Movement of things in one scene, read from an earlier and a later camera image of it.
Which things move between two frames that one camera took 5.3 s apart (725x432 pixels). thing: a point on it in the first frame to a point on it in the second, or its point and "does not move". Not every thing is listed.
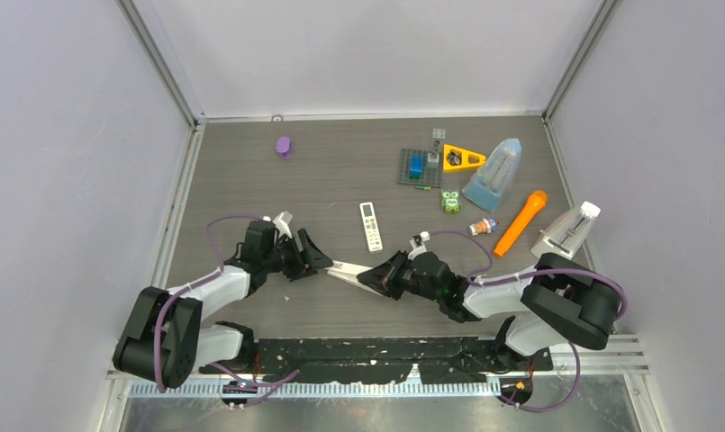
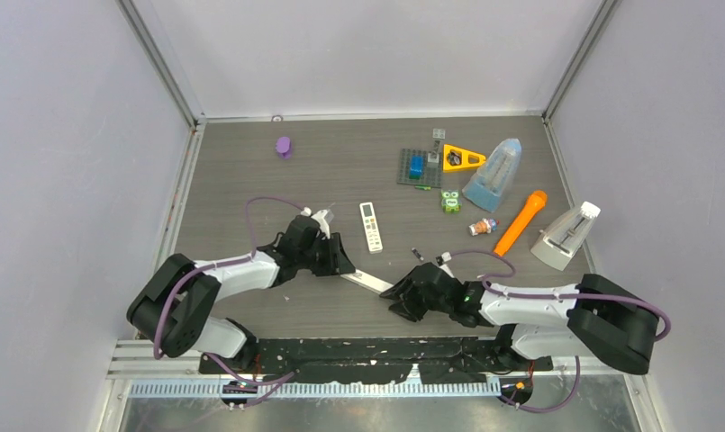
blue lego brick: (416, 166) does not move
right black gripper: (385, 278) to (409, 308)
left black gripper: (316, 259) to (336, 262)
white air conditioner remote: (371, 228) does not move
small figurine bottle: (485, 225) does not move
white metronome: (564, 236) does not move
